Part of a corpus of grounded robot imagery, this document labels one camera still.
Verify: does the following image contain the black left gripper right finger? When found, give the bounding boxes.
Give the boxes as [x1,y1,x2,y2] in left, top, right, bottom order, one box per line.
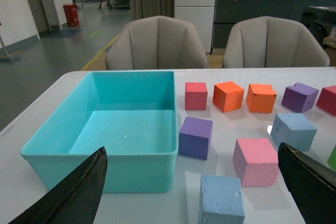
[278,142,335,223]

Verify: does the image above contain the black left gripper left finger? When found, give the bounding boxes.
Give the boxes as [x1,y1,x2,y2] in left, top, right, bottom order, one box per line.
[11,147,108,223]

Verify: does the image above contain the light blue block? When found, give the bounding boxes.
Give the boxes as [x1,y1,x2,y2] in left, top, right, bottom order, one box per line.
[270,113,318,151]
[198,175,245,223]

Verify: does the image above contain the green foam block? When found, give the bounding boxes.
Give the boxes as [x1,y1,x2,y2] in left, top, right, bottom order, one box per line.
[327,146,336,171]

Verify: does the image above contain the pink foam block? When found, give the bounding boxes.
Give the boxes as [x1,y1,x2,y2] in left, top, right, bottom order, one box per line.
[233,138,279,187]

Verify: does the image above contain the dark red foam block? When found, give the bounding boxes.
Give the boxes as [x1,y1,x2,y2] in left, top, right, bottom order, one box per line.
[316,86,336,116]

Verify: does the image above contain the purple foam block notched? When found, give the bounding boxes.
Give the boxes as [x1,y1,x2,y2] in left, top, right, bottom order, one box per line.
[281,82,319,113]

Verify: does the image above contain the orange foam block right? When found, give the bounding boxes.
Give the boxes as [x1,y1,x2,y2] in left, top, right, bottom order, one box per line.
[246,83,277,113]

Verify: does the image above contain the orange foam block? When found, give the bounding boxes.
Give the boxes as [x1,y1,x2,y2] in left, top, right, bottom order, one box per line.
[212,81,245,113]
[246,83,277,113]

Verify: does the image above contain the teal plastic bin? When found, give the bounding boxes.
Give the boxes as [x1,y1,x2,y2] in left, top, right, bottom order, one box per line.
[20,71,178,193]

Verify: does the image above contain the orange foam block left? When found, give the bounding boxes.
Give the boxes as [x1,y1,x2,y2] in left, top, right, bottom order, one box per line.
[212,81,245,113]

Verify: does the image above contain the purple foam block front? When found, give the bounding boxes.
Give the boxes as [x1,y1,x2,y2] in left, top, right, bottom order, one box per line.
[178,116,213,160]

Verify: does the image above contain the cardboard box with cushion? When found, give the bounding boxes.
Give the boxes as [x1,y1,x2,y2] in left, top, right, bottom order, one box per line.
[323,36,336,67]

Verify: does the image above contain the crimson foam block left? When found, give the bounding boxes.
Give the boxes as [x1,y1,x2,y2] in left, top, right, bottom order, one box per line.
[185,82,208,111]

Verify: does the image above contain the right beige chair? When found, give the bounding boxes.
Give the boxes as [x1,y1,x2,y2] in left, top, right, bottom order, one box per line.
[223,16,330,68]

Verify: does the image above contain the beige chair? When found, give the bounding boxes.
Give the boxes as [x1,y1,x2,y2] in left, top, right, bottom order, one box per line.
[105,16,207,70]
[223,16,330,68]

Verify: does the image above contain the black appliance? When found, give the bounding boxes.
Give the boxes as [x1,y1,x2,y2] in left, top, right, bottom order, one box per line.
[300,6,335,49]

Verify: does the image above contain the left beige chair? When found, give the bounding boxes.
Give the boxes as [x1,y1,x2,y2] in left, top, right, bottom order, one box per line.
[105,16,207,70]

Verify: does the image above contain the dark grey counter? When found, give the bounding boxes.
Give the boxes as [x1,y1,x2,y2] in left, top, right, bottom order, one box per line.
[212,0,335,48]

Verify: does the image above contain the white drawer cabinet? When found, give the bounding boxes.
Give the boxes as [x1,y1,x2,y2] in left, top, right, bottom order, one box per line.
[174,0,215,53]

